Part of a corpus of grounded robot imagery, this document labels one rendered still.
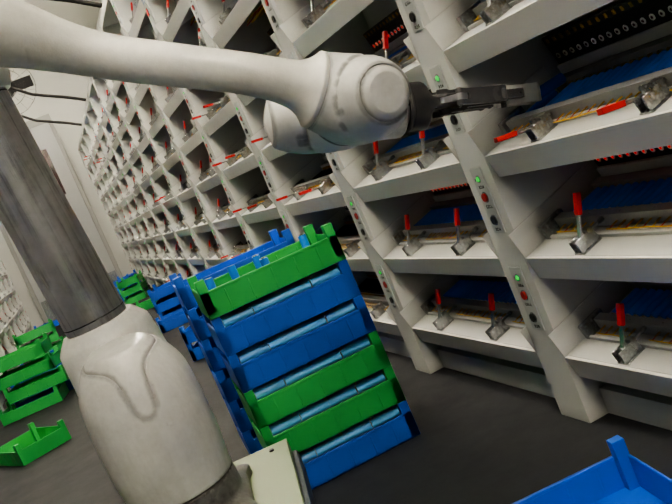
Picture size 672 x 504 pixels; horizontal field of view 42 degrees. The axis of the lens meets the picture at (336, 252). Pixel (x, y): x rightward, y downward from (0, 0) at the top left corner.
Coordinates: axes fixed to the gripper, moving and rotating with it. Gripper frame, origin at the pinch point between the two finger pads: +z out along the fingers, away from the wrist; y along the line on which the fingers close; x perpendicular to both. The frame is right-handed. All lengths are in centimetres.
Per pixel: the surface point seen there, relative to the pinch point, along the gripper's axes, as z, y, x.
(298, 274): -27, 46, 25
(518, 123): 1.3, 2.9, 4.2
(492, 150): -1.3, 8.1, 7.7
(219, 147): -3, 219, -21
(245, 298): -39, 47, 28
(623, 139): -1.9, -27.6, 10.8
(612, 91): 0.6, -23.4, 3.9
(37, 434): -88, 244, 80
